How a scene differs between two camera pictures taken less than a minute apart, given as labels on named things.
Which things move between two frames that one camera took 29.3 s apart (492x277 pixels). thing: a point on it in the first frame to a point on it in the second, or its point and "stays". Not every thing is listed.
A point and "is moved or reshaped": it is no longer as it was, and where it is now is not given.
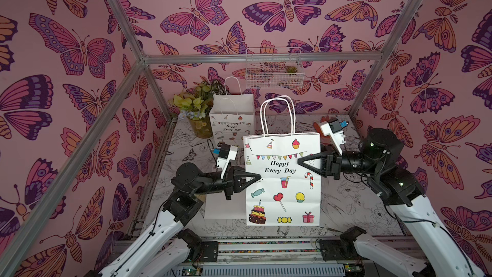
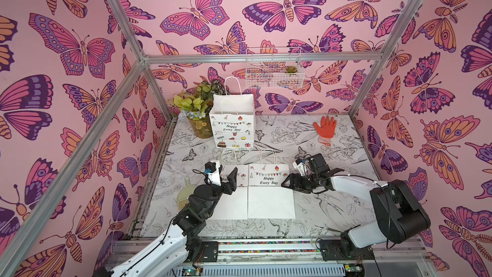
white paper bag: (232, 115) stays
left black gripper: (231, 181) to (230, 185)
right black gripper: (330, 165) to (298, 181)
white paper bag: (286, 194) is moved or reshaped
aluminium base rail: (268, 257) stays
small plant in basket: (291, 69) stays
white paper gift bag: (216, 206) stays
